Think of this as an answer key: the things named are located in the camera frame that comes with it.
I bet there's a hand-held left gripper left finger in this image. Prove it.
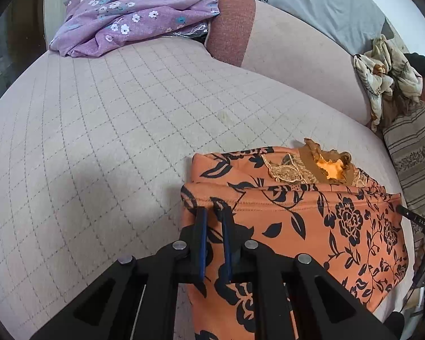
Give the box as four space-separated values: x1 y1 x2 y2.
30 205 209 340

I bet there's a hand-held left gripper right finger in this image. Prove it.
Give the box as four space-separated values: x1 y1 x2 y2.
212 200 386 340

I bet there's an orange floral shirt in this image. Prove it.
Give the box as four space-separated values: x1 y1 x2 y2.
180 138 409 340

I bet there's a striped floral pillow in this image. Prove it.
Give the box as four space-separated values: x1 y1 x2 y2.
382 104 425 234

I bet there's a cream floral blanket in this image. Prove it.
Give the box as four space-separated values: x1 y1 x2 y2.
353 35 424 131

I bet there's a black cloth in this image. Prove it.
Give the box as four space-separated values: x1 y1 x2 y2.
404 52 425 78

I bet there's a pink bolster cushion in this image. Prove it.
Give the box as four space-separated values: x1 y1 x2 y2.
205 0 379 128

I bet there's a silver plastic bag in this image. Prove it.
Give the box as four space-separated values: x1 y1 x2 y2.
163 21 213 41

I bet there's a grey pillow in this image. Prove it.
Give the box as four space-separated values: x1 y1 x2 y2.
258 0 394 55

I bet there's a purple floral cloth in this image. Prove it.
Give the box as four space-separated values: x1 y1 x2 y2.
50 0 220 58

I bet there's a stained glass wooden door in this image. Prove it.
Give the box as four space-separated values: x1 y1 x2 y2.
0 0 48 114

